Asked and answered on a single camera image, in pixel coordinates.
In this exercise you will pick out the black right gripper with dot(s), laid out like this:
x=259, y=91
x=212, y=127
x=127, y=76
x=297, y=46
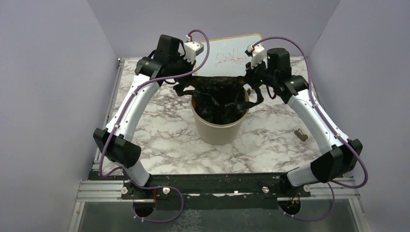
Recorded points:
x=250, y=72

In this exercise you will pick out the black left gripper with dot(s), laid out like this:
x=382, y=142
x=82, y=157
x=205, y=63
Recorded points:
x=189, y=66

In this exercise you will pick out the black plastic trash bag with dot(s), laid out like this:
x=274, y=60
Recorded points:
x=206, y=89

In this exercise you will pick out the beige cylindrical trash bin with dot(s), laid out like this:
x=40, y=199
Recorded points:
x=219, y=134

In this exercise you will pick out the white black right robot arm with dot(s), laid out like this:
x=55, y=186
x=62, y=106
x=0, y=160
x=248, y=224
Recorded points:
x=273, y=69

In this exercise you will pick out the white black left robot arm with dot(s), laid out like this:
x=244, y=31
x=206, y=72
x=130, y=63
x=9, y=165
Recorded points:
x=172, y=57

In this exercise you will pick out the yellow framed whiteboard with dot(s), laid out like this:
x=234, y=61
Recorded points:
x=227, y=56

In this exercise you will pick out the small tan table scrap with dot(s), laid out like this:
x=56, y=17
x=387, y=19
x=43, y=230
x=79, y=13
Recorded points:
x=300, y=135

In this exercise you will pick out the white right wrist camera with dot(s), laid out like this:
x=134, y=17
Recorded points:
x=256, y=52

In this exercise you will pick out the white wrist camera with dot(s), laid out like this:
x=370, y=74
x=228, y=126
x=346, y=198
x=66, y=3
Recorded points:
x=256, y=52
x=192, y=49

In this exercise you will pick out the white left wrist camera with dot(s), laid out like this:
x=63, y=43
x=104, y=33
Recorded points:
x=192, y=49

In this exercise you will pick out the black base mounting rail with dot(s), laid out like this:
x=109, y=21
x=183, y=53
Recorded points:
x=209, y=191

